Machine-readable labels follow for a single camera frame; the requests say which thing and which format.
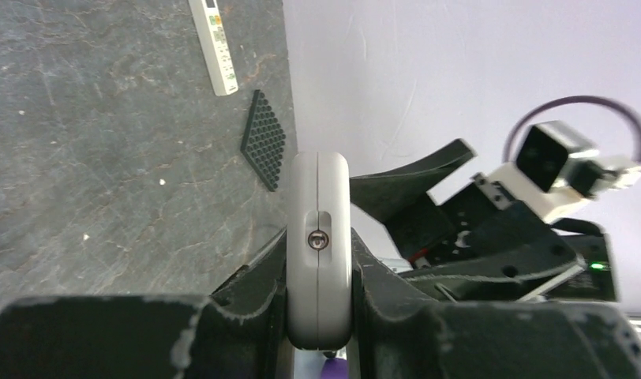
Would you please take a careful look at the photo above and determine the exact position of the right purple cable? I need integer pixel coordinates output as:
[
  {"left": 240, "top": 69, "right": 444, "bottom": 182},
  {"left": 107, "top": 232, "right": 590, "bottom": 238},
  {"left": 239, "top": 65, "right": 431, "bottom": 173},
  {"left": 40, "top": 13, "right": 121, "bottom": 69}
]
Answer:
[{"left": 502, "top": 95, "right": 641, "bottom": 164}]

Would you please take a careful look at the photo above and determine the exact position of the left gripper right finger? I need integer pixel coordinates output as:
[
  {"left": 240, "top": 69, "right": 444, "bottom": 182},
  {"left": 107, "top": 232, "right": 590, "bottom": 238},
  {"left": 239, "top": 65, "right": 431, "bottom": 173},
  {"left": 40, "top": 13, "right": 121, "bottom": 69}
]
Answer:
[{"left": 349, "top": 235, "right": 641, "bottom": 378}]

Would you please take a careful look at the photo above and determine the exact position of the long white remote control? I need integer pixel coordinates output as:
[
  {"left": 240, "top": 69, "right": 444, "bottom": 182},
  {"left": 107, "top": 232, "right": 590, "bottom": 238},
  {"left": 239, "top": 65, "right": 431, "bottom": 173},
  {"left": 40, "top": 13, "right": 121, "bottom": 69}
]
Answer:
[{"left": 189, "top": 0, "right": 238, "bottom": 96}]

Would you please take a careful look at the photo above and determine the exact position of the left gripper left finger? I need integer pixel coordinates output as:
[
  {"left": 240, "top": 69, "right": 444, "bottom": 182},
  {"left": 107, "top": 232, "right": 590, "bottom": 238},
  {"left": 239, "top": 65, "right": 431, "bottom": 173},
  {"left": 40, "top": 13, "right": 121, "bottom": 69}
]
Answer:
[{"left": 0, "top": 232, "right": 288, "bottom": 378}]

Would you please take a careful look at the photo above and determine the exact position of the dark studded baseplate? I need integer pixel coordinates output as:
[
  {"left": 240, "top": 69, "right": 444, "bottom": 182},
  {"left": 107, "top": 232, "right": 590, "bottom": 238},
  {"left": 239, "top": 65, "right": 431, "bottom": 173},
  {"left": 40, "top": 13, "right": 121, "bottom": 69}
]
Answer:
[{"left": 240, "top": 89, "right": 287, "bottom": 192}]

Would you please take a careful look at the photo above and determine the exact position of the white grey remote control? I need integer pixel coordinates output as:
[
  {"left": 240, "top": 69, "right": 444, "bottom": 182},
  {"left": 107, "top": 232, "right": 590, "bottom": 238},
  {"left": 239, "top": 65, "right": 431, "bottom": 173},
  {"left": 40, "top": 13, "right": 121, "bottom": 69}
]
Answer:
[{"left": 286, "top": 152, "right": 352, "bottom": 351}]

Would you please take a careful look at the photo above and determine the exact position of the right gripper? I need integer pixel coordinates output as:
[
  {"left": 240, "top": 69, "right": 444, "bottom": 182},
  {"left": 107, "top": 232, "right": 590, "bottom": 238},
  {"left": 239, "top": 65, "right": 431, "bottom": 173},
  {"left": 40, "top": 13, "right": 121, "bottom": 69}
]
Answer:
[{"left": 350, "top": 139, "right": 587, "bottom": 302}]

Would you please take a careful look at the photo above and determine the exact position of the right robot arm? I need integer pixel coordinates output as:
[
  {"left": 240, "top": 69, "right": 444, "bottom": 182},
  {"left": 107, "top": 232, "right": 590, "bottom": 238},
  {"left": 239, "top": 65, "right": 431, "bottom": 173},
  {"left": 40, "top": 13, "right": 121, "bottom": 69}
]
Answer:
[{"left": 350, "top": 139, "right": 617, "bottom": 302}]

